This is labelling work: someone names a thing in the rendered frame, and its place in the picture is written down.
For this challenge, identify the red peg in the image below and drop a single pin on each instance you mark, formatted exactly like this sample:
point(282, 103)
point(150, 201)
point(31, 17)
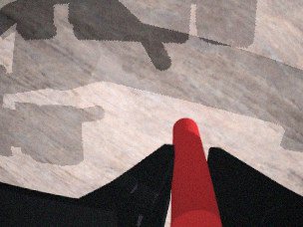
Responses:
point(193, 203)

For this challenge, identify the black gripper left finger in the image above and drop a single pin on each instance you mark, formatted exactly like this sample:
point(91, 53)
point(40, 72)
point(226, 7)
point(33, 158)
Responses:
point(137, 198)

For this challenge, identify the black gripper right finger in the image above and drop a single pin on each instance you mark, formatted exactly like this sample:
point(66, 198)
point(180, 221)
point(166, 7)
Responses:
point(247, 198)

